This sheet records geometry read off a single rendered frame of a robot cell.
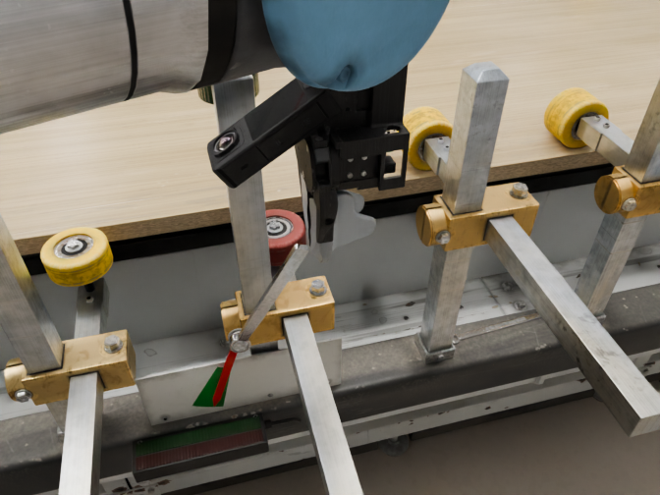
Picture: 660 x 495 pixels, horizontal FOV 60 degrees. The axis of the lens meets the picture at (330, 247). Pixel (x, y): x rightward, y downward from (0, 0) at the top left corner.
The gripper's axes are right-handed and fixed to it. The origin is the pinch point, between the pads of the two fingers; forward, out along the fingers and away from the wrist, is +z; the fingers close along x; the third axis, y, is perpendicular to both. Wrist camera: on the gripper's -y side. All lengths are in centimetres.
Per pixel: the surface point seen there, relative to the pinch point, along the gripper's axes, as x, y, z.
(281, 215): 19.1, -0.2, 9.9
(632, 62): 52, 78, 11
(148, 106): 57, -17, 11
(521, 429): 27, 62, 101
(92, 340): 9.4, -25.4, 16.5
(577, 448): 18, 73, 101
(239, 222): 6.1, -6.5, -0.2
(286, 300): 7.2, -2.1, 13.5
